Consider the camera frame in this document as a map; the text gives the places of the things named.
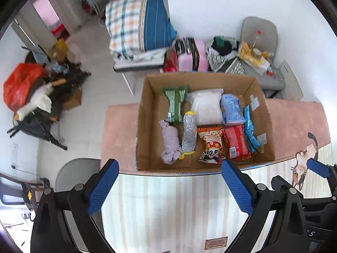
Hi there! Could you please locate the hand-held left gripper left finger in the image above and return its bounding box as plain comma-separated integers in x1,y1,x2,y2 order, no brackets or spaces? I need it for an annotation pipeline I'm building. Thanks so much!
30,159,120,253

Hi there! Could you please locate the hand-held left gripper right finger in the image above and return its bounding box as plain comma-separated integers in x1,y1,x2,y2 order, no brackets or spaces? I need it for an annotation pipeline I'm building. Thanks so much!
221,159,308,253

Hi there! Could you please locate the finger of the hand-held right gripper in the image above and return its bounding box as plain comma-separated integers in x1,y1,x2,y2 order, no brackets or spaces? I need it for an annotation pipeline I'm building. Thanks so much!
306,159,337,183
271,175,337,206

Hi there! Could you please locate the red snack packet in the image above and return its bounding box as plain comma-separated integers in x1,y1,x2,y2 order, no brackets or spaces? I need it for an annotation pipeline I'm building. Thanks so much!
222,125,252,161

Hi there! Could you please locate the panda print snack packet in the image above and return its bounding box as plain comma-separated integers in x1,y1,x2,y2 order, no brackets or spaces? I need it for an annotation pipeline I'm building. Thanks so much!
197,127,227,165

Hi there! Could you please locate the slim blue white packet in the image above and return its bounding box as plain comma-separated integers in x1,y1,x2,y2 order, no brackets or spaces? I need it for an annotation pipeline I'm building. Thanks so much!
243,105,261,153

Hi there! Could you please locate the silver mesh scrubber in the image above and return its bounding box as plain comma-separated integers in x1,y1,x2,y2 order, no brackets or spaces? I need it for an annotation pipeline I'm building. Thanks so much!
179,111,198,160

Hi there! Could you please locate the purple knotted cloth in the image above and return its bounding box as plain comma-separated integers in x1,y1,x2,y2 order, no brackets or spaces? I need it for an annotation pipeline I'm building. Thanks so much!
159,120,183,164

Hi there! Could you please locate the light blue tissue packet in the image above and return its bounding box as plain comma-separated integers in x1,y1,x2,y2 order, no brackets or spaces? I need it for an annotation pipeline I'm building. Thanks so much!
220,93,246,125

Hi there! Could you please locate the white powder bag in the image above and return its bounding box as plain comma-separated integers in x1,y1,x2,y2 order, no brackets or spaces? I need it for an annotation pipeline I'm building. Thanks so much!
185,88,224,126

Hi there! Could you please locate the green packet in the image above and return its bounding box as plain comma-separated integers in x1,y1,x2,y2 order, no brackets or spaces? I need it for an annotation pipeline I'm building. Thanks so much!
161,85,190,123

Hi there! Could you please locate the grey round stool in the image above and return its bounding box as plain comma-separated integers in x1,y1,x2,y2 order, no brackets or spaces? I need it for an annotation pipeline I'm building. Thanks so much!
55,158,102,252

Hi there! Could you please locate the brown mat label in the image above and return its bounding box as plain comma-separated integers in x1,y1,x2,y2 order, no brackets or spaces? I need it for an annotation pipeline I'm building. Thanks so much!
205,236,228,251

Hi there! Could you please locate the pile of black stands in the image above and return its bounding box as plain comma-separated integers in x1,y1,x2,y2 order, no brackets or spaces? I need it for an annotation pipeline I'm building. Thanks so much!
8,63,91,151

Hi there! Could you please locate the white flat panel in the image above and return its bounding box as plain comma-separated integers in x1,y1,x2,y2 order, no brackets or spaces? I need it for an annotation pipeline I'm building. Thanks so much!
275,60,303,101

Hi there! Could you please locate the small brown cardboard box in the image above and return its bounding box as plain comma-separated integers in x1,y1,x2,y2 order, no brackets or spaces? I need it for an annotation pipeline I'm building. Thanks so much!
62,88,83,110

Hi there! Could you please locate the white goose plush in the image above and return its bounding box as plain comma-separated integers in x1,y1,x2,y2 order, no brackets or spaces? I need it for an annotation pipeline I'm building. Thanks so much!
14,78,66,120

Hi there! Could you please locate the white folding table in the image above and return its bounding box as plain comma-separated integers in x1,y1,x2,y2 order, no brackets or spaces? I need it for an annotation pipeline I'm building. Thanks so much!
113,49,171,95

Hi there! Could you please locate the orange plastic bag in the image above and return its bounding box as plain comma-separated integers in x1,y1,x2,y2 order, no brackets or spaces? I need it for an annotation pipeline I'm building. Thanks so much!
3,63,48,112

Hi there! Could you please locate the black white patterned cloth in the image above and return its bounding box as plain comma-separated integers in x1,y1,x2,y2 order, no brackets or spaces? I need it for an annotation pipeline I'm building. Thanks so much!
205,35,245,71

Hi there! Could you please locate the clear bottle red cap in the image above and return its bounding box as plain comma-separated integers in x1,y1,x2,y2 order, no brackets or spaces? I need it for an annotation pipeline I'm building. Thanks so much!
251,30,264,56

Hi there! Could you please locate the yellow snack bag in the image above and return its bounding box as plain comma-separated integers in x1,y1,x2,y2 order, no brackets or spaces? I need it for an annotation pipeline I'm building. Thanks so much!
238,42,254,60

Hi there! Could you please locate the red plastic bag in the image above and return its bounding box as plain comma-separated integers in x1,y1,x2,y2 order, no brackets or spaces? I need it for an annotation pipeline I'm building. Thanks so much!
162,54,179,73

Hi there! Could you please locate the pink black bag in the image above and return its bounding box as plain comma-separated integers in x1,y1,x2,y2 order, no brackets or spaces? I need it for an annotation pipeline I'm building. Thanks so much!
175,37,208,72

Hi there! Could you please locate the grey padded chair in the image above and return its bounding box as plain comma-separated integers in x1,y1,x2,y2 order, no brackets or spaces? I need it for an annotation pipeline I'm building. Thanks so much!
241,16,286,98

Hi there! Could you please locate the plaid folded bedding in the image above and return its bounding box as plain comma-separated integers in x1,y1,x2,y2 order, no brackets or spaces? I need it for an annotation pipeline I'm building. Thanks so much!
105,0,177,54

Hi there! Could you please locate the black metal frame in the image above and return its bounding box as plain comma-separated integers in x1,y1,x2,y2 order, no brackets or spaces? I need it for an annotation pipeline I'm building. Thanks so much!
0,172,50,219

